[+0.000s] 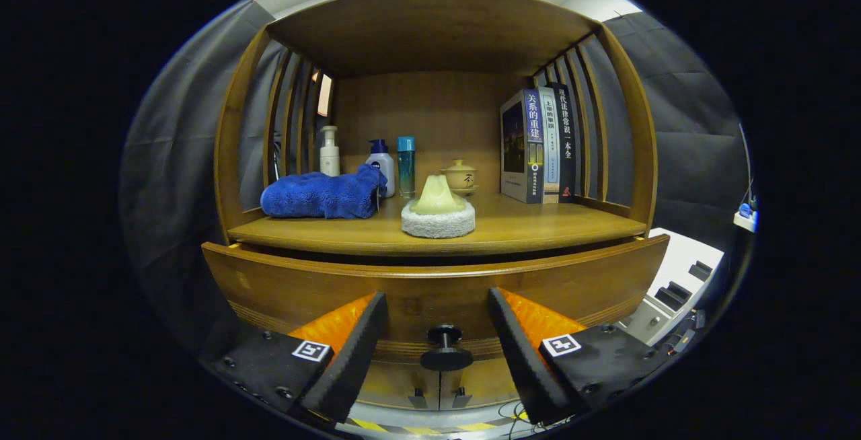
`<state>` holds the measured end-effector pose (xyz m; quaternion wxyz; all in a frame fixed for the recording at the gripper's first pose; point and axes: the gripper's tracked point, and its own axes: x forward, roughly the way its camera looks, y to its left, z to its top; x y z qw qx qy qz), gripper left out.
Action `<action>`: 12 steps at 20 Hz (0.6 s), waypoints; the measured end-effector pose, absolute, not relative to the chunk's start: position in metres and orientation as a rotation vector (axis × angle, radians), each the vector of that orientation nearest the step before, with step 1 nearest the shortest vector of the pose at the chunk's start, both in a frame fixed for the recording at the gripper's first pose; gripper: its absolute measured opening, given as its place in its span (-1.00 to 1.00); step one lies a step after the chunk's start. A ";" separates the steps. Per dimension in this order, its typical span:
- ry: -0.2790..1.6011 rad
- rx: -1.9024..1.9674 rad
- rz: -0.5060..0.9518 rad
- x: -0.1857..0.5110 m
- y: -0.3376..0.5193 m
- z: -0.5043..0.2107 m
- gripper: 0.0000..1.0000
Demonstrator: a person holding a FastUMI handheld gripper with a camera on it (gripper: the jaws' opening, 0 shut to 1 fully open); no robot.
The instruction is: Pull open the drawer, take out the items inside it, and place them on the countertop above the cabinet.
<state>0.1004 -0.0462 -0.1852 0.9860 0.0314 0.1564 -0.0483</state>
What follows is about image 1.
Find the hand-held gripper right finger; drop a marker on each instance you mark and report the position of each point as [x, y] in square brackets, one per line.
[523, 359]

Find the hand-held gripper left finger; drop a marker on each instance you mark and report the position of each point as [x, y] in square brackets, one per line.
[350, 362]

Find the black drawer knob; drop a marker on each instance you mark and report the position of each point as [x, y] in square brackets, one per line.
[445, 352]

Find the wooden drawer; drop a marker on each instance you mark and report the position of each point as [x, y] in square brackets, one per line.
[437, 299]

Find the cream mountain ornament white base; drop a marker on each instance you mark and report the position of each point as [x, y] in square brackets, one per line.
[437, 214]

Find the wooden cabinet door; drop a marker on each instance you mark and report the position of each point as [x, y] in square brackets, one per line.
[397, 383]
[484, 379]

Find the wooden countertop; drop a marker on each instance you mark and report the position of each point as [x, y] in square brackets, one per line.
[538, 225]

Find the wooden cabinet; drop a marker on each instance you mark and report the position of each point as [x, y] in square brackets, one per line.
[430, 117]

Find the yellow black hazard tape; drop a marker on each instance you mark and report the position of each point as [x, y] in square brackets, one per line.
[417, 428]

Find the black electronic equipment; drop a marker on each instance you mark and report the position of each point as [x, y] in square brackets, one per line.
[686, 332]

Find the blue towel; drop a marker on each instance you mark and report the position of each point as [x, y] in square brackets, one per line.
[316, 198]

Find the white box unit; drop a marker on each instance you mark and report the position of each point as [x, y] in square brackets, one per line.
[679, 258]

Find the beige lidded teacup with saucer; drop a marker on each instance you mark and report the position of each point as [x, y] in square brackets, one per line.
[463, 176]

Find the teal bottle blue cap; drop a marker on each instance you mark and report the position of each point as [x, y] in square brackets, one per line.
[406, 167]

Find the white bottle blue pump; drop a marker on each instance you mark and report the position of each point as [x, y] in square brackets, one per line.
[383, 161]

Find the dark cover blue spine book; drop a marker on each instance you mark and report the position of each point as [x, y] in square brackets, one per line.
[521, 151]

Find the cream pump bottle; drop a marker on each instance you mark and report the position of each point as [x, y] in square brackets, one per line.
[329, 154]

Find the white blue spine book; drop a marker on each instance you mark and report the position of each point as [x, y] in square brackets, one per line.
[549, 144]

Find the black spine book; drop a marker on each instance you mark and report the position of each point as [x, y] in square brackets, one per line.
[566, 140]

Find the white power strip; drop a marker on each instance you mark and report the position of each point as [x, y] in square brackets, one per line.
[745, 218]

